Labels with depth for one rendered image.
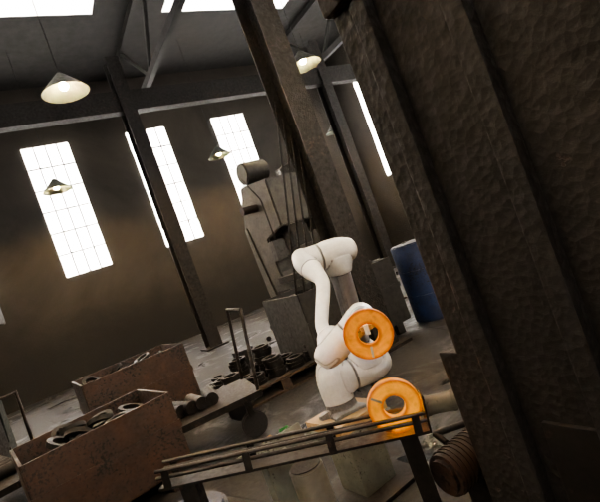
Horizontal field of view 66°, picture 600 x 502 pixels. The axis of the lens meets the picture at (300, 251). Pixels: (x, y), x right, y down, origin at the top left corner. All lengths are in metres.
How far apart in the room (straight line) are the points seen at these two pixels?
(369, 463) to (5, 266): 11.45
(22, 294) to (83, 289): 1.32
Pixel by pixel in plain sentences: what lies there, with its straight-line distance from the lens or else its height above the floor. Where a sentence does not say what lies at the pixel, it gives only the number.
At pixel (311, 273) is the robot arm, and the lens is 2.06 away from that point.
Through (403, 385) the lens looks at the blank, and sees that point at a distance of 1.39.
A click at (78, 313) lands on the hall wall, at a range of 12.88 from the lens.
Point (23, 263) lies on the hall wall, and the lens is 13.00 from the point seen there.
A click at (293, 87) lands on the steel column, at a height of 2.75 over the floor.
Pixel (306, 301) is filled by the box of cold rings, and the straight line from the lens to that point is 4.49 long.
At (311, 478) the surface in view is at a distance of 1.69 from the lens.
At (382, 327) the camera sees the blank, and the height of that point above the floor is 0.91.
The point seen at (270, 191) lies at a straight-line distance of 6.80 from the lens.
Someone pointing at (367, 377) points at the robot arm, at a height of 0.51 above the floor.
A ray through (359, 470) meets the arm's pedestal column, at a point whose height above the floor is 0.15.
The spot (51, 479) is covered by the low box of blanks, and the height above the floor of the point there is 0.47.
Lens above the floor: 1.22
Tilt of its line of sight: level
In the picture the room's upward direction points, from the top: 20 degrees counter-clockwise
